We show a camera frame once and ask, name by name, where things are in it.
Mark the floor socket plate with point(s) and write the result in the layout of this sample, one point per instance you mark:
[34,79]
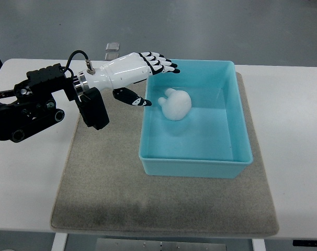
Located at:
[109,56]
[112,46]

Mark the upper floor socket plate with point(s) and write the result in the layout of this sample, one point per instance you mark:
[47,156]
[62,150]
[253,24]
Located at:
[112,46]

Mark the grey felt mat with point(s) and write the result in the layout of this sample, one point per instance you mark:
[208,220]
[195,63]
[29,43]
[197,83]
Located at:
[105,189]

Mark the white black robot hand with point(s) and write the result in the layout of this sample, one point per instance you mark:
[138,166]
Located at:
[119,73]

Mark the lower floor socket plate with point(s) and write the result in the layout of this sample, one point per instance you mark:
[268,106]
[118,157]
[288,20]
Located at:
[109,56]

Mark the metal table base plate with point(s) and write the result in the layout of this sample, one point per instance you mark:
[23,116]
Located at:
[131,244]

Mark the white bunny toy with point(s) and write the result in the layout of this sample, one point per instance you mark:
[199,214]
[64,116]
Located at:
[176,105]

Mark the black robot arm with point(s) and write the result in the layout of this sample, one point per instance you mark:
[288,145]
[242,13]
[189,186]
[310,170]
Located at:
[30,107]

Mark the black table control panel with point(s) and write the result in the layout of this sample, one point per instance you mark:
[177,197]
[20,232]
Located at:
[304,243]

